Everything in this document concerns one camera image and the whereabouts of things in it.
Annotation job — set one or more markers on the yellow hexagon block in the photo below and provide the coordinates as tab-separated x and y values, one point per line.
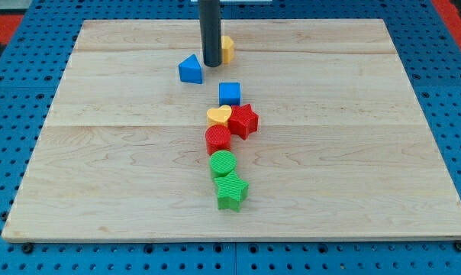
227	46

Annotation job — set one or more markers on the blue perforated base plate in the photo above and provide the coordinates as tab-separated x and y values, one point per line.
35	58

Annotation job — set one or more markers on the red star block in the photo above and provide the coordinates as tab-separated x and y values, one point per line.
243	120

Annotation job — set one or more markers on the blue cube block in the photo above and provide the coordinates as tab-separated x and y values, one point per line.
229	93

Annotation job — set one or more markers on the green cylinder block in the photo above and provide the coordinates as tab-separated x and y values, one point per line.
222	162

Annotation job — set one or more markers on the light wooden board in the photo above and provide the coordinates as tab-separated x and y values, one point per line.
343	151

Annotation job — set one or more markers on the yellow heart block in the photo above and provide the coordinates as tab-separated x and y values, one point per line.
218	116

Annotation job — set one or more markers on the green star block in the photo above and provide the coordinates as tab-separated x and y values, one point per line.
231	191

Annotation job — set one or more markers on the red cylinder block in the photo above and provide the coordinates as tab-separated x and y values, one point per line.
217	137

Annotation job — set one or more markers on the blue triangle block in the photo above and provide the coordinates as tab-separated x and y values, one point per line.
190	70

